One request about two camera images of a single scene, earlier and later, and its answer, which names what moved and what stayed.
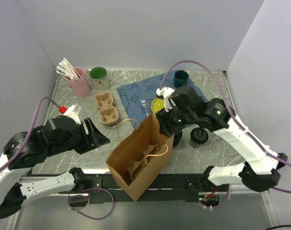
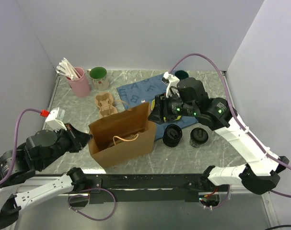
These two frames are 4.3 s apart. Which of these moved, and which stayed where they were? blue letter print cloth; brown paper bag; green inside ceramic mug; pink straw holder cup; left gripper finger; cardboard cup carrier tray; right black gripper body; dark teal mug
Moved: left gripper finger; brown paper bag; right black gripper body
Stayed: cardboard cup carrier tray; blue letter print cloth; pink straw holder cup; green inside ceramic mug; dark teal mug
